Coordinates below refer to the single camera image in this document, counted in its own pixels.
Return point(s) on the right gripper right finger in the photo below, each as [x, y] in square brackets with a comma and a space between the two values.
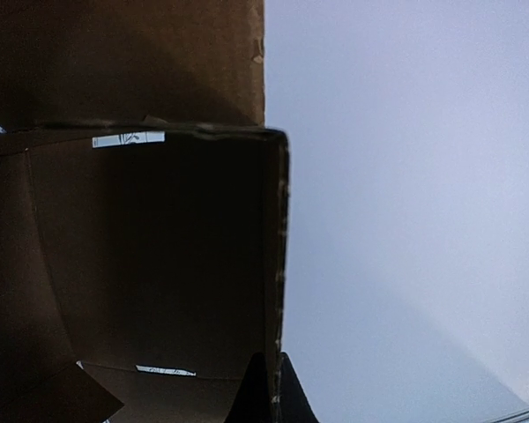
[293, 405]

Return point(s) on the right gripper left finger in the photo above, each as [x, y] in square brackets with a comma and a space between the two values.
[252, 402]

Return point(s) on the brown cardboard box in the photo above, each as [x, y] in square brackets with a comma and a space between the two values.
[143, 210]

